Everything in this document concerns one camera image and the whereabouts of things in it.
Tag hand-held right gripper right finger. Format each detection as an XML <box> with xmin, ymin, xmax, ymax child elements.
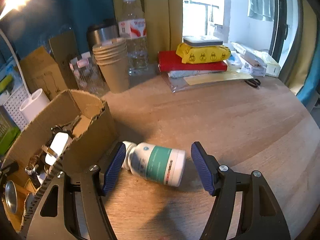
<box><xmin>190</xmin><ymin>141</ymin><xmax>292</xmax><ymax>240</ymax></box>

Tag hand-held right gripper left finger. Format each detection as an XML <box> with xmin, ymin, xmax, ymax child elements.
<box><xmin>25</xmin><ymin>141</ymin><xmax>127</xmax><ymax>240</ymax></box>

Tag brown cardboard box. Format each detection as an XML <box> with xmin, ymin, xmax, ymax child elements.
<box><xmin>0</xmin><ymin>89</ymin><xmax>120</xmax><ymax>233</ymax></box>

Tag white pill bottle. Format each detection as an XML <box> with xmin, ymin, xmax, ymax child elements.
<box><xmin>122</xmin><ymin>141</ymin><xmax>187</xmax><ymax>187</ymax></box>

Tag dark strap wristwatch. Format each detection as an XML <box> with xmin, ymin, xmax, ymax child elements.
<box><xmin>25</xmin><ymin>155</ymin><xmax>50</xmax><ymax>188</ymax></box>

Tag clear plastic folder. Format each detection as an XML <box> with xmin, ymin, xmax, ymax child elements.
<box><xmin>164</xmin><ymin>71</ymin><xmax>254</xmax><ymax>93</ymax></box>

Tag stack of brown paper cups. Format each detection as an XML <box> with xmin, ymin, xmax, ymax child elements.
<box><xmin>92</xmin><ymin>37</ymin><xmax>130</xmax><ymax>93</ymax></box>

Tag white plastic mailer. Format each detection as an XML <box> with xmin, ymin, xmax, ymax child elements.
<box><xmin>167</xmin><ymin>69</ymin><xmax>225</xmax><ymax>78</ymax></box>

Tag floral glass jar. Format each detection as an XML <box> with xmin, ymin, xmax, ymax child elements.
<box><xmin>69</xmin><ymin>52</ymin><xmax>110</xmax><ymax>98</ymax></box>

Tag black scissors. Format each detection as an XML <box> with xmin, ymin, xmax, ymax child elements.
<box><xmin>244</xmin><ymin>78</ymin><xmax>261</xmax><ymax>88</ymax></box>

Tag white desk lamp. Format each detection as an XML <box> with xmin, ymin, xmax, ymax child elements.
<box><xmin>0</xmin><ymin>0</ymin><xmax>52</xmax><ymax>123</ymax></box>

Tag red book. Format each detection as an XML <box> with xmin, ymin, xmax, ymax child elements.
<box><xmin>157</xmin><ymin>51</ymin><xmax>228</xmax><ymax>72</ymax></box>

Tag white woven plastic basket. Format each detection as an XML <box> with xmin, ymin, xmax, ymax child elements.
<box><xmin>0</xmin><ymin>85</ymin><xmax>30</xmax><ymax>130</ymax></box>

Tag white carton box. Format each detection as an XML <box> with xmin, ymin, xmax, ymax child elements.
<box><xmin>230</xmin><ymin>42</ymin><xmax>268</xmax><ymax>77</ymax></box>

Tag brown lamp carton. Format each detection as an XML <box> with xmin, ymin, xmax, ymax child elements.
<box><xmin>19</xmin><ymin>31</ymin><xmax>83</xmax><ymax>102</ymax></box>

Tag pale yellow tissue packet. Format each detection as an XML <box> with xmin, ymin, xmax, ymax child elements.
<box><xmin>252</xmin><ymin>50</ymin><xmax>282</xmax><ymax>78</ymax></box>

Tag white flat device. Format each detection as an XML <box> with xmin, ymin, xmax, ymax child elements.
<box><xmin>183</xmin><ymin>36</ymin><xmax>223</xmax><ymax>48</ymax></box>

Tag clear plastic water bottle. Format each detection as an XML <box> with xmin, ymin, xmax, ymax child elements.
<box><xmin>117</xmin><ymin>0</ymin><xmax>150</xmax><ymax>77</ymax></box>

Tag teal curtain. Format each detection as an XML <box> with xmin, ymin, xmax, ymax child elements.
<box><xmin>296</xmin><ymin>72</ymin><xmax>320</xmax><ymax>110</ymax></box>
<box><xmin>0</xmin><ymin>0</ymin><xmax>118</xmax><ymax>63</ymax></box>

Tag stainless steel thermos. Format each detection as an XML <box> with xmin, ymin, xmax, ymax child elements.
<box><xmin>86</xmin><ymin>25</ymin><xmax>120</xmax><ymax>53</ymax></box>

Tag blue plastic packet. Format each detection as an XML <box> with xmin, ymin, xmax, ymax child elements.
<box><xmin>0</xmin><ymin>57</ymin><xmax>20</xmax><ymax>85</ymax></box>

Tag yellow curtain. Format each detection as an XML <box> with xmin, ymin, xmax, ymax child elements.
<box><xmin>111</xmin><ymin>0</ymin><xmax>183</xmax><ymax>63</ymax></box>
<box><xmin>277</xmin><ymin>0</ymin><xmax>320</xmax><ymax>98</ymax></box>

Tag hanging shirt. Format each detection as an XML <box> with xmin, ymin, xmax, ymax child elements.
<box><xmin>247</xmin><ymin>0</ymin><xmax>275</xmax><ymax>22</ymax></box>

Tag black sliding door frame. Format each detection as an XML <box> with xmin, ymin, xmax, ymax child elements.
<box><xmin>271</xmin><ymin>0</ymin><xmax>304</xmax><ymax>60</ymax></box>

